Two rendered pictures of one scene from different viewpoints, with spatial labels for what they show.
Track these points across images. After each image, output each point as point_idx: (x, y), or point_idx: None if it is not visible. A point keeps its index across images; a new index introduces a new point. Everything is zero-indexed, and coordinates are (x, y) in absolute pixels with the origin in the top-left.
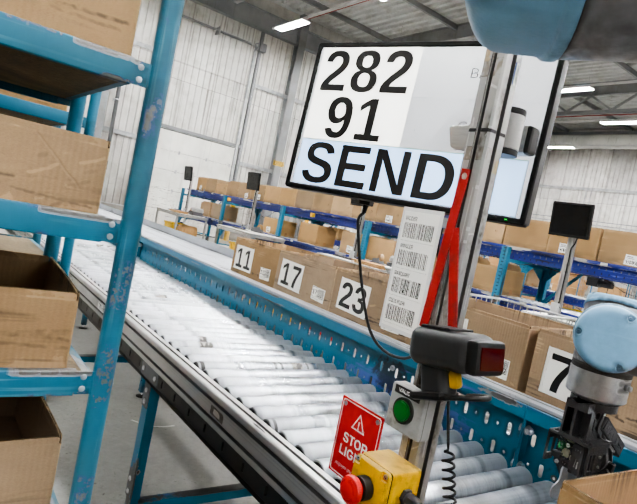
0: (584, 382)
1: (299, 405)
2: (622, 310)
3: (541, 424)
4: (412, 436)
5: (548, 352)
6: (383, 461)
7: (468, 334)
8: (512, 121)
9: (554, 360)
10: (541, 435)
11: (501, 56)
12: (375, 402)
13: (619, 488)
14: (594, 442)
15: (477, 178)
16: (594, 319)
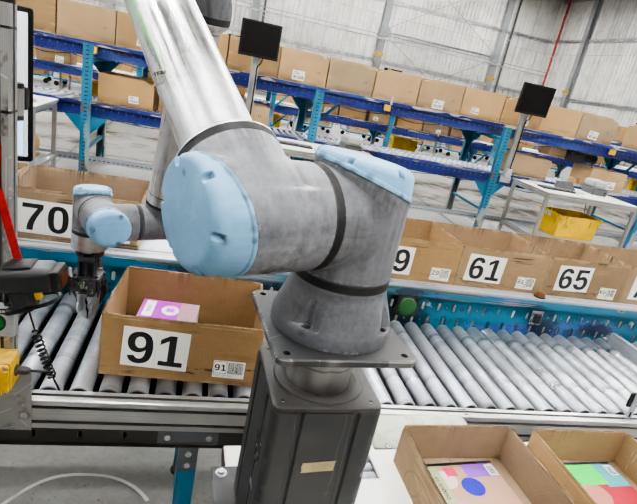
0: (86, 245)
1: None
2: (115, 213)
3: (31, 256)
4: (9, 335)
5: (18, 202)
6: None
7: (45, 268)
8: (17, 95)
9: (25, 207)
10: None
11: (5, 51)
12: None
13: (117, 293)
14: (97, 274)
15: (8, 150)
16: (101, 221)
